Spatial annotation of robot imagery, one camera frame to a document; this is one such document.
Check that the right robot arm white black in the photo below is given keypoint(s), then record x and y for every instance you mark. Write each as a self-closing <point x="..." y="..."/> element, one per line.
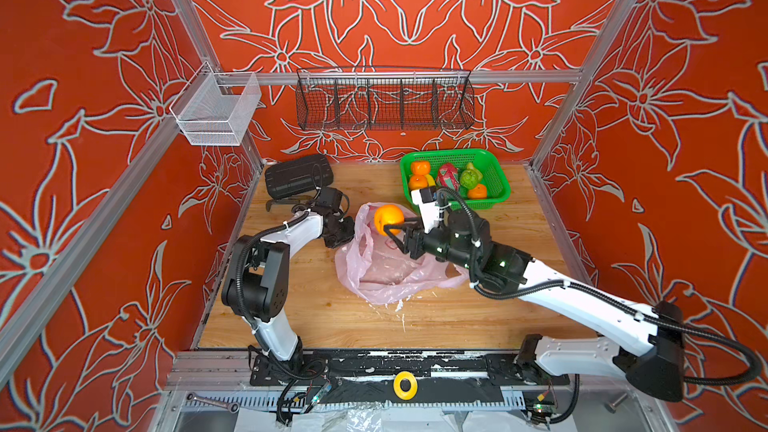
<point x="642" y="343"/>

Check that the black plastic case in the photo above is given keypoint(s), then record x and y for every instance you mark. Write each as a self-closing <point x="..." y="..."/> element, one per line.
<point x="297" y="176"/>

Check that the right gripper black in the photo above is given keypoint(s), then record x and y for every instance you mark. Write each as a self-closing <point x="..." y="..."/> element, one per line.
<point x="417" y="235"/>

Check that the pink dragon fruit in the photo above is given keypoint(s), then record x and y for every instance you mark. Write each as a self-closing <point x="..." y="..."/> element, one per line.
<point x="448" y="176"/>

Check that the orange mandarin edge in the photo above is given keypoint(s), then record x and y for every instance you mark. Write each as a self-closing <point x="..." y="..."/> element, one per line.
<point x="388" y="214"/>

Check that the metal wrench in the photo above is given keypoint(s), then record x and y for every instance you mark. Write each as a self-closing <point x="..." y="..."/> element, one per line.
<point x="231" y="407"/>

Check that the black wire wall basket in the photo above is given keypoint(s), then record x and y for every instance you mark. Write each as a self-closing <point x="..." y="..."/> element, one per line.
<point x="384" y="98"/>

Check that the yellow tape roll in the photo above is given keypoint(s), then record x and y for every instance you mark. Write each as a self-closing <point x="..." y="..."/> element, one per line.
<point x="405" y="385"/>

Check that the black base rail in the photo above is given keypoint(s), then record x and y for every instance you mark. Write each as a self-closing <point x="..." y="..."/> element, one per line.
<point x="450" y="379"/>

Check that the metal clamp fitting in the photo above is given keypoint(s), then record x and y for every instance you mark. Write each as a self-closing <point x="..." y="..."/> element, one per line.
<point x="297" y="203"/>

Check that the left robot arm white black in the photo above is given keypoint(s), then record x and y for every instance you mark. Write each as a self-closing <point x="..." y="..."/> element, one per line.
<point x="256" y="283"/>

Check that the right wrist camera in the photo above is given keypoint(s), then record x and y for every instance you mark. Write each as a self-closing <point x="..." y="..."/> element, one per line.
<point x="425" y="200"/>

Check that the clear plastic wall bin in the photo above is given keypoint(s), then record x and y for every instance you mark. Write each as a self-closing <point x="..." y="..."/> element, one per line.
<point x="216" y="108"/>

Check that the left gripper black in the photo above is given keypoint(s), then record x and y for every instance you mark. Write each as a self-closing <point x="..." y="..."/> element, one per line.
<point x="348" y="221"/>

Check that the green plastic basket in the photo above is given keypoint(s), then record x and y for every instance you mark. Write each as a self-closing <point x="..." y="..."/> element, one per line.
<point x="487" y="164"/>

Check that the metal bolt on frame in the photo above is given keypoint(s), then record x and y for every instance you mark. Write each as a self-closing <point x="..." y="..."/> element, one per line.
<point x="614" y="403"/>

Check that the orange mandarin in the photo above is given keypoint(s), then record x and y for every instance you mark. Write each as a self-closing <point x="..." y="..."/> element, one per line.
<point x="417" y="182"/>
<point x="479" y="192"/>
<point x="420" y="167"/>

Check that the pink plastic bag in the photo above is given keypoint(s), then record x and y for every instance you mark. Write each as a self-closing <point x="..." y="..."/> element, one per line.
<point x="372" y="267"/>

